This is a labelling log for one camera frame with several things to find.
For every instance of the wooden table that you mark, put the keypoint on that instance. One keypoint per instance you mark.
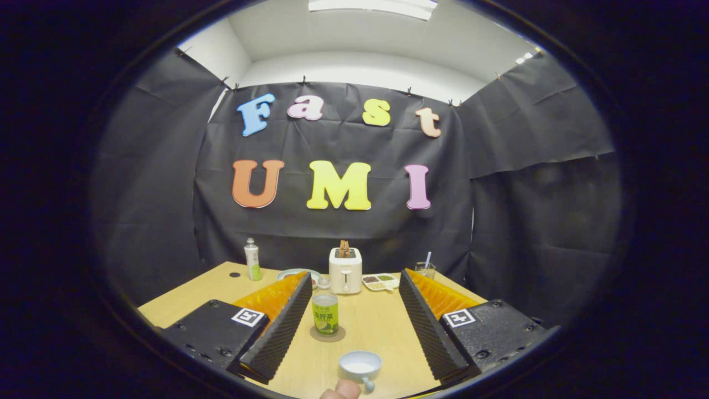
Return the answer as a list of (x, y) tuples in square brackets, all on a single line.
[(382, 327)]

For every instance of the green label juice bottle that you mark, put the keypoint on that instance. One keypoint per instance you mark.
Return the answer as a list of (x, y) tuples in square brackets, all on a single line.
[(325, 318)]

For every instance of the white divided snack tray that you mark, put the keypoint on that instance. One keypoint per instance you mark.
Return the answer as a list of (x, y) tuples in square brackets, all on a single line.
[(379, 281)]

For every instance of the white toaster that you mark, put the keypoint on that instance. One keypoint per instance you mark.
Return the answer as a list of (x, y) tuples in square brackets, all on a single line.
[(345, 271)]

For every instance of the long ceiling light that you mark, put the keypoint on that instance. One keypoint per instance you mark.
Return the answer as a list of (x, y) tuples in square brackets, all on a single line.
[(374, 6)]

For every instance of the pale blue cup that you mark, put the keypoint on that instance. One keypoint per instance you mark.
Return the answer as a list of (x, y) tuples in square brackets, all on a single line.
[(360, 363)]

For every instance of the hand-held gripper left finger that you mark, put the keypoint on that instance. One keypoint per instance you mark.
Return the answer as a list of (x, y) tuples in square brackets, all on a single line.
[(282, 327)]

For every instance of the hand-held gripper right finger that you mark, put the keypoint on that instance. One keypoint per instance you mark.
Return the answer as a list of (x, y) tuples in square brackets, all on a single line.
[(429, 327)]

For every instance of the round brown coaster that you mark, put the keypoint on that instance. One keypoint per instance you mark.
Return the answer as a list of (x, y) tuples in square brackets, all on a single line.
[(339, 334)]

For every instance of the slim white green bottle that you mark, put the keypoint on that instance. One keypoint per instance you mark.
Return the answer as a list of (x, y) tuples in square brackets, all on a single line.
[(253, 260)]

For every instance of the brown toast slice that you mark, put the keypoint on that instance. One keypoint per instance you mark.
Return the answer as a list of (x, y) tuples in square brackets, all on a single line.
[(344, 248)]

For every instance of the pale green plate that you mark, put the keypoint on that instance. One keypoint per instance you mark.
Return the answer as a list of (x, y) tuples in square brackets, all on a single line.
[(293, 272)]

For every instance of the small ceiling light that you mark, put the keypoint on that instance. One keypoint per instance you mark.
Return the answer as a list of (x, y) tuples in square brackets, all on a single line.
[(526, 57)]

